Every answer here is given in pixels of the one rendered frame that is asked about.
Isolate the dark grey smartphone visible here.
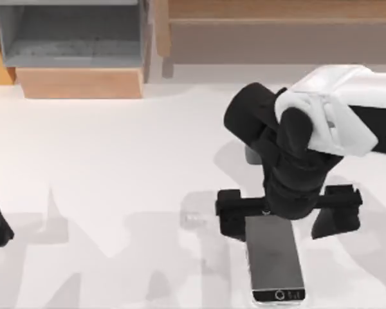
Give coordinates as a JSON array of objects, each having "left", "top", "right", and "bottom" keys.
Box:
[{"left": 244, "top": 214, "right": 307, "bottom": 306}]

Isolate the light wooden shelf unit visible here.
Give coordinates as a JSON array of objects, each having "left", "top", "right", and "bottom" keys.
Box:
[{"left": 155, "top": 0, "right": 386, "bottom": 79}]

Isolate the pale wooden drawer front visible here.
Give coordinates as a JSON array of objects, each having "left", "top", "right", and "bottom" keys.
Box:
[{"left": 15, "top": 66, "right": 143, "bottom": 99}]

